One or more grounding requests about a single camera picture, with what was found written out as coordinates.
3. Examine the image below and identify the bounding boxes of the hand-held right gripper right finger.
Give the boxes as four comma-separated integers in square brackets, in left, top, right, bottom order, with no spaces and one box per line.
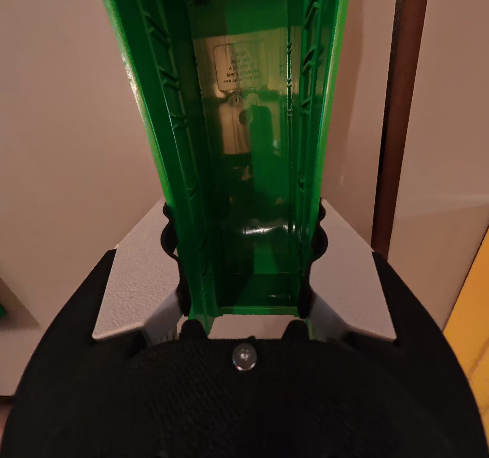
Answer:
[298,199,396,342]

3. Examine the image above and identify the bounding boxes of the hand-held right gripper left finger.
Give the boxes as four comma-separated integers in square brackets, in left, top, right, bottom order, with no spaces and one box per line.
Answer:
[93,202,192,342]

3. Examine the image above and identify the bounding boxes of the yellow plastic bin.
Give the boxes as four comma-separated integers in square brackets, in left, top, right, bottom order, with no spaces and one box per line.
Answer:
[445,229,489,422]

